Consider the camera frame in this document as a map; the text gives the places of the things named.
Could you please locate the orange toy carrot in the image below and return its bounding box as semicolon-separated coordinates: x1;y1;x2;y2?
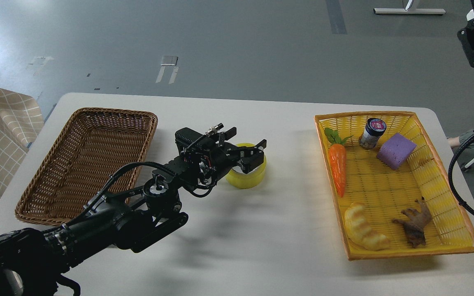
324;127;352;197

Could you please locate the yellow plastic basket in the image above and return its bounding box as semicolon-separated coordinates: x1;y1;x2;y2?
314;111;474;261

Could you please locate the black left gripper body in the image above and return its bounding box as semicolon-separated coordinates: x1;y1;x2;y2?
208;142;244;181

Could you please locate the small jar blue lid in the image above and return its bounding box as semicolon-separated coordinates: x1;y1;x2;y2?
358;118;387;150

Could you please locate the white metal stand base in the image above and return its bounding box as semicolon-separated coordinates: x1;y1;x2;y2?
373;0;446;16

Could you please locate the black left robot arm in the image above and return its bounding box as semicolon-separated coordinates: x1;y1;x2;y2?
0;124;267;296

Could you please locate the brown toy animal figure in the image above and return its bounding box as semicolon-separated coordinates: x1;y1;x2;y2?
391;197;432;248

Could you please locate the yellow tape roll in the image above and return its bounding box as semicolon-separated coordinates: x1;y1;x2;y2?
225;153;267;189

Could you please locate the purple sponge block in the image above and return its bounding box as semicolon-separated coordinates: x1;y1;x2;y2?
376;133;416;170

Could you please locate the brown wicker basket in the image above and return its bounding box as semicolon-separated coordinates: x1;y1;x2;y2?
14;107;158;226

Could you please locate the toy croissant bread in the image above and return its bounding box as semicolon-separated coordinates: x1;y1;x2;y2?
344;202;390;251

